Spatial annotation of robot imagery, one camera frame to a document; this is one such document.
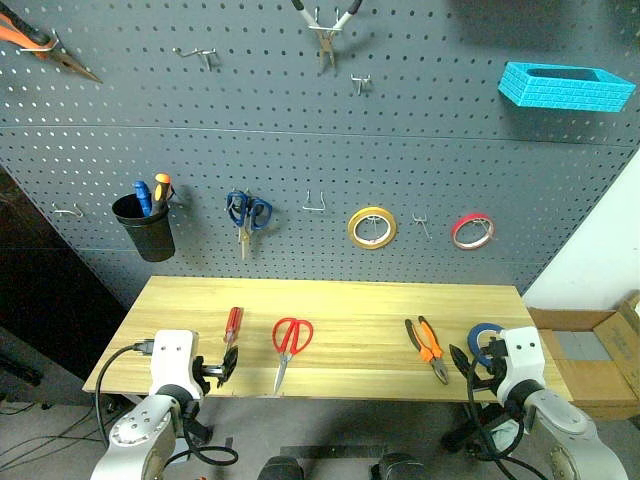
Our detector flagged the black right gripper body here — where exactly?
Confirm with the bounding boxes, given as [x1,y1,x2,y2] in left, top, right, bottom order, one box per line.
[473,335,508,395]

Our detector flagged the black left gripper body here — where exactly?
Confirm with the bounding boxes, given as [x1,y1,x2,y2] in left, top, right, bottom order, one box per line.
[192,353,229,397]

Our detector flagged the blue tape roll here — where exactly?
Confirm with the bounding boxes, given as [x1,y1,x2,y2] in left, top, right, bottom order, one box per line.
[466,322,506,369]

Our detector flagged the orange black combination pliers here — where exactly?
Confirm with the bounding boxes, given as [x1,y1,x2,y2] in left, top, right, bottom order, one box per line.
[404,315,451,387]

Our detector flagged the red handled screwdriver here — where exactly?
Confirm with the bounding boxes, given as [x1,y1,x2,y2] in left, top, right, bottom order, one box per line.
[222,306,246,354]

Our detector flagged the red handled scissors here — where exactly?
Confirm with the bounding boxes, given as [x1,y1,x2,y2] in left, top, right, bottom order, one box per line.
[271,316,315,397]

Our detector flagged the grey pegboard wall panel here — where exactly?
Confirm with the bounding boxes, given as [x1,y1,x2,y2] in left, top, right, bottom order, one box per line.
[0,0,640,312]

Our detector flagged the black stand base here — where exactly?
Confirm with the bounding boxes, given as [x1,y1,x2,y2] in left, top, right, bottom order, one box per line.
[439,399,501,456]

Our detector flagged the brown cardboard box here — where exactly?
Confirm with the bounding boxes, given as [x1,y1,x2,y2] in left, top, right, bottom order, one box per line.
[527,289,640,422]

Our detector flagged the dark rounded shape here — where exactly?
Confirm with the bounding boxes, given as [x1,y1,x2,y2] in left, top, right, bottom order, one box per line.
[261,454,305,480]
[368,452,427,480]

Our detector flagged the red tape roll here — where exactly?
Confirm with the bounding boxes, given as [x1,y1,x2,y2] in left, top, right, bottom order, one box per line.
[450,212,497,252]

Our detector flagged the black plastic cup holder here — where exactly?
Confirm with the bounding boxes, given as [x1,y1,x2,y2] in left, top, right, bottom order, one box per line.
[110,192,177,264]

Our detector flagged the yellow tape roll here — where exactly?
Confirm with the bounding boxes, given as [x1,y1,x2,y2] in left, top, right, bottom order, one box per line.
[347,205,400,250]

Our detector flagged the cyan brick-pattern box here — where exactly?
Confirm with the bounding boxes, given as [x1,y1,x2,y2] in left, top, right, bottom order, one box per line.
[497,60,637,114]

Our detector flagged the orange black long-nose pliers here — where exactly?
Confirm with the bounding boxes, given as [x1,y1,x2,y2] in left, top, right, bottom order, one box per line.
[0,12,104,85]

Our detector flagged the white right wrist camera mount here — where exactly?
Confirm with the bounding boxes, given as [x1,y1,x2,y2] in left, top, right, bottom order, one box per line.
[492,326,547,402]

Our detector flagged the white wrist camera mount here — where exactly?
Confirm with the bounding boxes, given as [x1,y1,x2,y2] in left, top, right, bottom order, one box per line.
[492,326,547,402]
[148,328,203,402]

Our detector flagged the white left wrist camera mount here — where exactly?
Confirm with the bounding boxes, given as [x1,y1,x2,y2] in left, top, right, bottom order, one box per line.
[148,328,203,402]

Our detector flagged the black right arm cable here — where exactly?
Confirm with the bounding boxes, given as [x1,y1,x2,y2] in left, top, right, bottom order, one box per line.
[466,357,531,462]

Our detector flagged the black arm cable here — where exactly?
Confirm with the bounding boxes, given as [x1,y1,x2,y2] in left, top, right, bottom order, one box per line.
[466,357,531,462]
[94,339,240,469]

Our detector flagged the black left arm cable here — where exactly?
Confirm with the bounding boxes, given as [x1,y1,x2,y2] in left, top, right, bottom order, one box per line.
[94,339,240,469]

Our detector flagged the blue handled scissors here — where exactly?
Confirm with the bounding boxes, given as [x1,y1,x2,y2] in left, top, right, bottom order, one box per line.
[225,189,274,262]

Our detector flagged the black floor cables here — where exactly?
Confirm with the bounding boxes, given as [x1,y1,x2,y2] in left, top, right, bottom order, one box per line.
[0,399,104,459]

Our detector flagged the orange black handled screwdriver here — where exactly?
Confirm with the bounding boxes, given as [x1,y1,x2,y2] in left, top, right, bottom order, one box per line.
[150,172,173,217]

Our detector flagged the blue handled screwdriver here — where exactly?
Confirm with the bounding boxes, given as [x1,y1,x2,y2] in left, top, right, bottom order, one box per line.
[132,180,154,218]

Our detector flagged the white black handled pliers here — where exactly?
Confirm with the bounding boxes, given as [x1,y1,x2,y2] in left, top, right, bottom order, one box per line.
[291,0,364,72]

